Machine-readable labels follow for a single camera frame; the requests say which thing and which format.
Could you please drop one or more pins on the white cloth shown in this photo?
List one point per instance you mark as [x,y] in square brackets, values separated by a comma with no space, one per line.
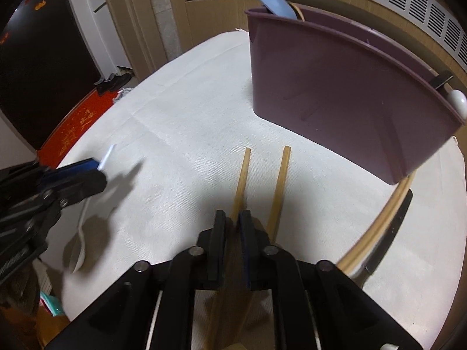
[175,146]

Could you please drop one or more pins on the black refrigerator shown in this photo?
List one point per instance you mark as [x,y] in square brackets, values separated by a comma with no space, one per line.
[33,62]

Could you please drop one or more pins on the blue plastic spoon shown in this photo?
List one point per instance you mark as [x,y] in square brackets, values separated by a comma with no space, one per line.
[279,3]

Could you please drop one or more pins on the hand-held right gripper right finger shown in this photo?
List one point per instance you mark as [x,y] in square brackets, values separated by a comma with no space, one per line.
[246,251]

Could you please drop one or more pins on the purple plastic utensil holder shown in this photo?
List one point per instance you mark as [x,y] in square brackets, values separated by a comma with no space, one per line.
[346,91]

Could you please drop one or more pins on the black shoes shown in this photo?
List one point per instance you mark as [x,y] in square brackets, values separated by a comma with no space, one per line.
[111,83]

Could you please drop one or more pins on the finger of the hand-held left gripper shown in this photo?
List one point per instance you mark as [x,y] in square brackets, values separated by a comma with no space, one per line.
[82,187]
[69,169]

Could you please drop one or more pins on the metal spoon with white ball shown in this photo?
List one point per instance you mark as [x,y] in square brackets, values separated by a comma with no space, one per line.
[458,104]

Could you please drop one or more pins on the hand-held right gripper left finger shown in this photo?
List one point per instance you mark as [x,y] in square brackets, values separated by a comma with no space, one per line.
[219,248]

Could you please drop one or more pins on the white plastic spoon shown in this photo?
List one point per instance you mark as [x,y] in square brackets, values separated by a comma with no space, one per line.
[81,248]

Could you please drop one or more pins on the teal packet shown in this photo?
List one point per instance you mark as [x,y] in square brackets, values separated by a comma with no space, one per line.
[53,303]

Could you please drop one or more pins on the red floor mat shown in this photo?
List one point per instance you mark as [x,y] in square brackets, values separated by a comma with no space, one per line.
[73,127]

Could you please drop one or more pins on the white cabinet with shelf niche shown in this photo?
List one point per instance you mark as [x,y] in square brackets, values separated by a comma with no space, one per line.
[95,18]

